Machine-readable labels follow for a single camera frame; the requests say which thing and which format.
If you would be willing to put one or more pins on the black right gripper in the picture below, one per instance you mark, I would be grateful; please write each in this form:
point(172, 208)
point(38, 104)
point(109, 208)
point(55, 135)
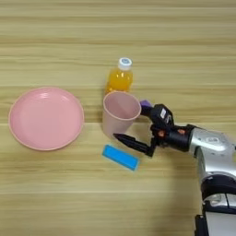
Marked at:
point(173, 137)

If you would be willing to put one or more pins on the pink plastic cup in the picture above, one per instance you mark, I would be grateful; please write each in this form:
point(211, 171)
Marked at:
point(118, 118)

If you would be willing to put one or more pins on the orange juice bottle white cap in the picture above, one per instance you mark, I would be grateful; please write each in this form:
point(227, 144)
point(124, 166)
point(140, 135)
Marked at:
point(120, 80)

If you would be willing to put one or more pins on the pink round plate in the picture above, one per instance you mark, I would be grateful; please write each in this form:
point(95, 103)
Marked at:
point(46, 118)

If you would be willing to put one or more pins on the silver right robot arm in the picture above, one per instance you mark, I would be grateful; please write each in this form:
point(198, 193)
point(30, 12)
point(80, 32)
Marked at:
point(218, 159)

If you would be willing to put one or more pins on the purple rectangular block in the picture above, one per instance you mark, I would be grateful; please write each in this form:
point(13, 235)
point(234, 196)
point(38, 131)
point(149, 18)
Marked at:
point(145, 103)

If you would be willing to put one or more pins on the small black box white label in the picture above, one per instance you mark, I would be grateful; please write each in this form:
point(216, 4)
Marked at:
point(162, 116)

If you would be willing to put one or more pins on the blue rectangular block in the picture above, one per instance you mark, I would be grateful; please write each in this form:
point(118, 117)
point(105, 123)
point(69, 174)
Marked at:
point(120, 157)

